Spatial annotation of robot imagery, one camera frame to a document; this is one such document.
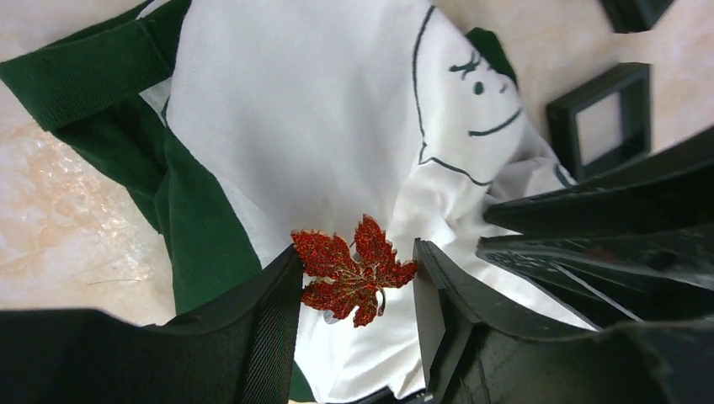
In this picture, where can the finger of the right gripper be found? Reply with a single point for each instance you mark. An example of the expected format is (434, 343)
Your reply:
(655, 277)
(670, 190)

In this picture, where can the black square frame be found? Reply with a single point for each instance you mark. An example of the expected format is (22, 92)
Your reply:
(605, 123)
(634, 16)

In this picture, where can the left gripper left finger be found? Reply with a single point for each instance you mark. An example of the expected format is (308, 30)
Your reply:
(237, 348)

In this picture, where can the red maple leaf brooch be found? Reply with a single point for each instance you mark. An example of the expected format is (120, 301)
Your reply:
(351, 278)

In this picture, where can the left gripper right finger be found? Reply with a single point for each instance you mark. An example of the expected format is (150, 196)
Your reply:
(479, 346)

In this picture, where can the white and green garment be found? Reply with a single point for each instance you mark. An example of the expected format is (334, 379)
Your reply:
(233, 123)

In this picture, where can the black square frame lower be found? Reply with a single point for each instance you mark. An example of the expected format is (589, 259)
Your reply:
(634, 16)

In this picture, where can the black square frame upper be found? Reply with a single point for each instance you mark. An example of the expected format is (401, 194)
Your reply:
(605, 123)

